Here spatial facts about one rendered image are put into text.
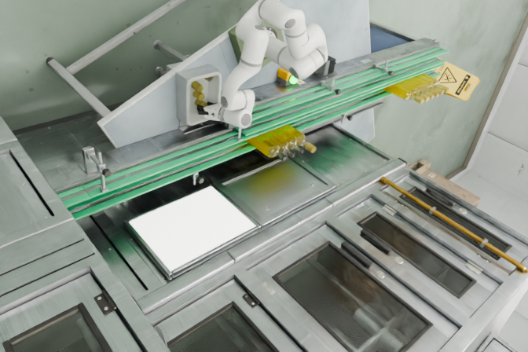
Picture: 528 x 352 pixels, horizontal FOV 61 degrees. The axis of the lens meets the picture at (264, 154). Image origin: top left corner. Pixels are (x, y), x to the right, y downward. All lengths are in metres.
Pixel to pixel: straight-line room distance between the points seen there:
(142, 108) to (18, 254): 0.84
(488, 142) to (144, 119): 6.88
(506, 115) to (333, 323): 6.62
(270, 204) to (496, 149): 6.53
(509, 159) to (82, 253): 7.45
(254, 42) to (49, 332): 1.09
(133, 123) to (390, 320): 1.25
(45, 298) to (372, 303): 1.09
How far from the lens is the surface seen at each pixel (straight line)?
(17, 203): 1.52
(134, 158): 1.90
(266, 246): 1.82
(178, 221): 1.86
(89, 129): 2.52
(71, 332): 1.18
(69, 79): 2.31
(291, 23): 1.68
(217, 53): 2.05
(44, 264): 1.30
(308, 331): 1.63
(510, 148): 8.13
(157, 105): 1.97
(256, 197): 2.00
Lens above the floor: 2.26
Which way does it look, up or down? 36 degrees down
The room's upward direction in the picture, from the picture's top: 126 degrees clockwise
